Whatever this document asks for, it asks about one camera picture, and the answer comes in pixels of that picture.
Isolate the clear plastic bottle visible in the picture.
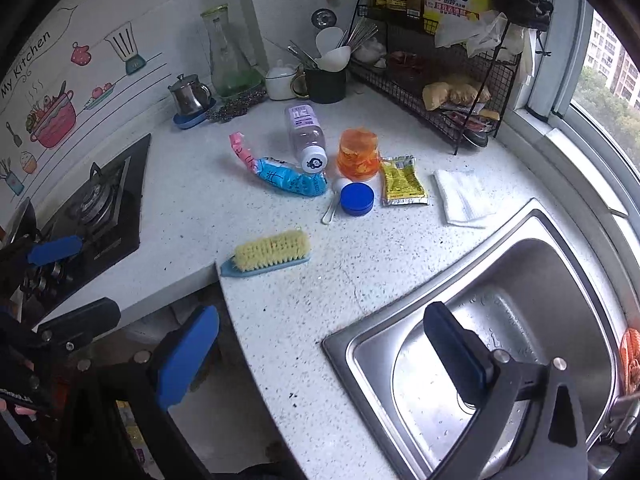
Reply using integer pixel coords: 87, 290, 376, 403
285, 103, 328, 176

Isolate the orange mesh scrubber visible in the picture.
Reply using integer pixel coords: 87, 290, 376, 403
619, 327, 640, 396

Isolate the white plastic rice spoon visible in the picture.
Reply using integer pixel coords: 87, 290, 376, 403
315, 26, 344, 61

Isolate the window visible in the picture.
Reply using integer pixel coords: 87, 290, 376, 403
525, 0, 640, 221

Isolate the bundle of metal chopsticks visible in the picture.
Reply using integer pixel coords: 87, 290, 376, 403
345, 15, 381, 53

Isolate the orange plastic jar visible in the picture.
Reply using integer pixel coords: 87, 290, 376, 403
336, 128, 381, 182

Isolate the folded white paper towel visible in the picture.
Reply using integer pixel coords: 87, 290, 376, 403
432, 167, 496, 229

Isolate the kitchen wall sticker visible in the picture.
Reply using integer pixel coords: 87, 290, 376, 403
0, 5, 168, 203

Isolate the glass carafe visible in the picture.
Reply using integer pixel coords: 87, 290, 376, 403
201, 4, 263, 98

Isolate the white lidded jar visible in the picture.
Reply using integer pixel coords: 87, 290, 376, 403
265, 60, 301, 101

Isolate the dark utensil cup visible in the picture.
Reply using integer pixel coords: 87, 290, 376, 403
291, 66, 347, 105

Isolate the black glass gas stove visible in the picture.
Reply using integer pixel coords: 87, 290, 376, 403
15, 133, 152, 321

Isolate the blue round lid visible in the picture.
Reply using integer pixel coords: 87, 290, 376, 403
339, 182, 375, 217

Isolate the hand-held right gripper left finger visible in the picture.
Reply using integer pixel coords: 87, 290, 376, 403
67, 305, 220, 480

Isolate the blue plastic tray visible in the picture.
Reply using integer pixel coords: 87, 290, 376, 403
172, 99, 218, 131

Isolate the black wire rack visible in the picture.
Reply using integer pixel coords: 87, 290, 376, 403
348, 4, 523, 156

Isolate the stainless steel sink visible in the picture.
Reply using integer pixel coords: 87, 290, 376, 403
322, 199, 631, 480

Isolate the pink and blue wrapper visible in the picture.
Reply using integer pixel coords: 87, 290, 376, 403
229, 131, 331, 198

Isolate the small white plastic spoon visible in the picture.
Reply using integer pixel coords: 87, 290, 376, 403
321, 194, 343, 225

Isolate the yellow sachet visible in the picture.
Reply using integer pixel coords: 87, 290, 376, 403
380, 155, 430, 207

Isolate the white plastic ladle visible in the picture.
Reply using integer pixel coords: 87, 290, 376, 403
317, 46, 352, 72

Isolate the yellow bristle scrub brush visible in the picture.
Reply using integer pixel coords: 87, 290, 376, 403
220, 230, 312, 278

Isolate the ginger root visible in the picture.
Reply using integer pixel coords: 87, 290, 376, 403
422, 76, 493, 111

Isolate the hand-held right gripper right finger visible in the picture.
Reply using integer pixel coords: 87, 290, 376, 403
423, 302, 591, 480

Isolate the steel teapot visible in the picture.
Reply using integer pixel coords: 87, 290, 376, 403
167, 73, 213, 116

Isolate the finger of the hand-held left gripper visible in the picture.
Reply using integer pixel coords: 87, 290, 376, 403
0, 234, 84, 281
0, 297, 122, 361

